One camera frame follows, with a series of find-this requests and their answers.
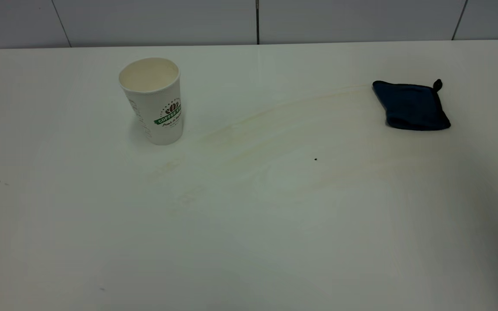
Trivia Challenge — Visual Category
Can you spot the white paper coffee cup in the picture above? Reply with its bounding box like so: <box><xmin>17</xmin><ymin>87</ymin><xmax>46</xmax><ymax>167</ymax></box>
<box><xmin>118</xmin><ymin>57</ymin><xmax>184</xmax><ymax>146</ymax></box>

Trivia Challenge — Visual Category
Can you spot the dark blue cloth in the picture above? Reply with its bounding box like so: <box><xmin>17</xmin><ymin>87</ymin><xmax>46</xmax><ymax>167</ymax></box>
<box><xmin>372</xmin><ymin>79</ymin><xmax>452</xmax><ymax>131</ymax></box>

